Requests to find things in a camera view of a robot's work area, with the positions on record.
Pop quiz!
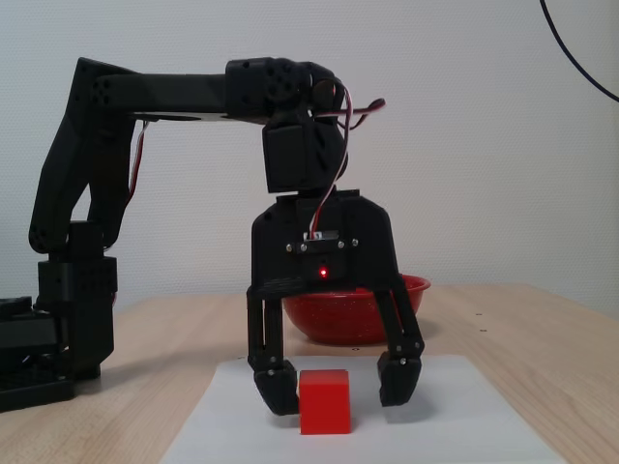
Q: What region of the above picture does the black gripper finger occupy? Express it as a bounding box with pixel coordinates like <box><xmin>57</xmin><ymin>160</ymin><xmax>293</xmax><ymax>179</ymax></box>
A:
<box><xmin>246</xmin><ymin>289</ymin><xmax>301</xmax><ymax>417</ymax></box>

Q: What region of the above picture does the red white servo cable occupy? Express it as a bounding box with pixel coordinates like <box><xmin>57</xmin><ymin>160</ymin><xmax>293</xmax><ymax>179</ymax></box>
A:
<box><xmin>126</xmin><ymin>119</ymin><xmax>150</xmax><ymax>207</ymax></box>
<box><xmin>307</xmin><ymin>81</ymin><xmax>388</xmax><ymax>241</ymax></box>

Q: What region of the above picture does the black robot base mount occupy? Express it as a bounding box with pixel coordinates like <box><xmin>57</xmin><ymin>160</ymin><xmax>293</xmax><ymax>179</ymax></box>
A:
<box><xmin>0</xmin><ymin>297</ymin><xmax>76</xmax><ymax>415</ymax></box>

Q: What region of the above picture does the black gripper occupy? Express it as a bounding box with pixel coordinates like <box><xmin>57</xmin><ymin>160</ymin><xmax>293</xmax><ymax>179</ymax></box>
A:
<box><xmin>246</xmin><ymin>188</ymin><xmax>427</xmax><ymax>408</ymax></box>

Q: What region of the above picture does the white paper sheet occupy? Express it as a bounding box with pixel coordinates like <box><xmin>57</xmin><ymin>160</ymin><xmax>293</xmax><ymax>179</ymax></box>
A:
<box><xmin>158</xmin><ymin>355</ymin><xmax>567</xmax><ymax>464</ymax></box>

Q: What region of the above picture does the red cube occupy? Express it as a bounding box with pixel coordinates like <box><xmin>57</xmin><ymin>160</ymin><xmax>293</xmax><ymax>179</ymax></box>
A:
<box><xmin>298</xmin><ymin>369</ymin><xmax>351</xmax><ymax>436</ymax></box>

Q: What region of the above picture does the red speckled bowl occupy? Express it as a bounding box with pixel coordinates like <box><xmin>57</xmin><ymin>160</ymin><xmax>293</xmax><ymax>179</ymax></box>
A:
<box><xmin>281</xmin><ymin>273</ymin><xmax>432</xmax><ymax>346</ymax></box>

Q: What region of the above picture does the black wall cable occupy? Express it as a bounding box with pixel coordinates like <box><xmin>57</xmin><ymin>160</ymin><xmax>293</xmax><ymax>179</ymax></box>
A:
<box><xmin>539</xmin><ymin>0</ymin><xmax>619</xmax><ymax>103</ymax></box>

